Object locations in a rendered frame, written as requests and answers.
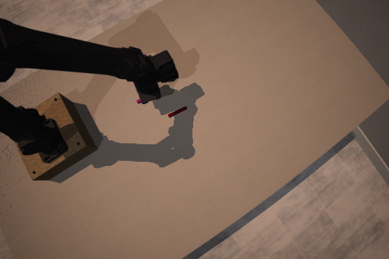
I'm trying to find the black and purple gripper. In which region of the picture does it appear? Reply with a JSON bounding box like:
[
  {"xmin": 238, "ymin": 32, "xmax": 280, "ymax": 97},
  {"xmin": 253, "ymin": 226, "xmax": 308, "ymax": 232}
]
[{"xmin": 134, "ymin": 84, "xmax": 161, "ymax": 104}]

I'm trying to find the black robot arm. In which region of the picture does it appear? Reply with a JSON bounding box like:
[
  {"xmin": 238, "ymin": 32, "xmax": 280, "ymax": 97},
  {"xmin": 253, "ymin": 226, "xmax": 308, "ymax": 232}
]
[{"xmin": 0, "ymin": 18, "xmax": 179, "ymax": 163}]

